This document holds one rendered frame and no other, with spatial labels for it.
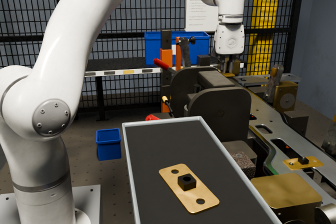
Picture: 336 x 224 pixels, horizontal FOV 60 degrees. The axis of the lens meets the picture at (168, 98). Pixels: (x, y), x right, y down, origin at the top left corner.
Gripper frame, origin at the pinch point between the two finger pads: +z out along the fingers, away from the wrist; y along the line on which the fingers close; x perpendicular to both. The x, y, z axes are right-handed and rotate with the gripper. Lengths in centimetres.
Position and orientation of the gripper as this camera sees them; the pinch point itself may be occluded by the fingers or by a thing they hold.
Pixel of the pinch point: (226, 66)
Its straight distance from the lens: 108.1
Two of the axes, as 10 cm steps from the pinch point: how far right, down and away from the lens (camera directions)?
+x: -2.1, -3.5, 9.1
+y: 9.8, -0.7, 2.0
